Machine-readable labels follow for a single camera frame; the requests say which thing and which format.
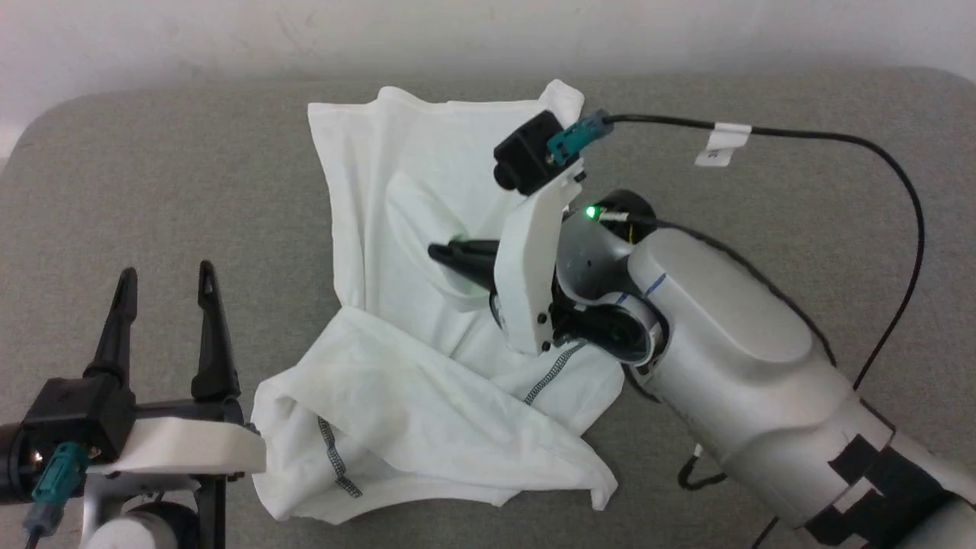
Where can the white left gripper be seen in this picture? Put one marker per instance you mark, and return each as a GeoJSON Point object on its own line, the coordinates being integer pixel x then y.
{"type": "Point", "coordinates": [183, 446]}

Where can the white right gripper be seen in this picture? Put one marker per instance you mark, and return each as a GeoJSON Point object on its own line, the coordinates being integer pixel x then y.
{"type": "Point", "coordinates": [526, 274]}

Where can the white garment with stitched hem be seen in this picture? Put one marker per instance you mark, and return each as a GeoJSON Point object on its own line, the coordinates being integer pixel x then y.
{"type": "Point", "coordinates": [396, 396]}

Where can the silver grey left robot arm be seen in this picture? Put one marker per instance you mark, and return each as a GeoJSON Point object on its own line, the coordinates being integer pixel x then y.
{"type": "Point", "coordinates": [126, 537]}

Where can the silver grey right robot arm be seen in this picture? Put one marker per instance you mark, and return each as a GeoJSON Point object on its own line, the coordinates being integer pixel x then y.
{"type": "Point", "coordinates": [732, 328]}

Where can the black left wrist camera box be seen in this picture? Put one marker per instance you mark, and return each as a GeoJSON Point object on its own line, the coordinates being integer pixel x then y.
{"type": "Point", "coordinates": [76, 412]}

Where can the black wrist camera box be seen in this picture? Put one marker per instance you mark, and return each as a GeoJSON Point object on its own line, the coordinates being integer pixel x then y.
{"type": "Point", "coordinates": [522, 156]}
{"type": "Point", "coordinates": [76, 412]}

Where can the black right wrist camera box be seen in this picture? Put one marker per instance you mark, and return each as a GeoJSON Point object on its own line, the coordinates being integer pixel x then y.
{"type": "Point", "coordinates": [522, 156]}

